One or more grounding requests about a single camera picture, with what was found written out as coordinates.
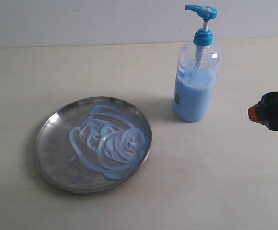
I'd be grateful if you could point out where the blue pump lotion bottle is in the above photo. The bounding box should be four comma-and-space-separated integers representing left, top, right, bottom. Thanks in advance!
173, 4, 221, 122

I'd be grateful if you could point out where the blue soap smear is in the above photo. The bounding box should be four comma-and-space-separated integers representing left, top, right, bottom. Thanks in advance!
68, 105, 150, 181

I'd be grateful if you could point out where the round steel plate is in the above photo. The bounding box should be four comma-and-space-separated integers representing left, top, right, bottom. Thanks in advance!
34, 96, 152, 194

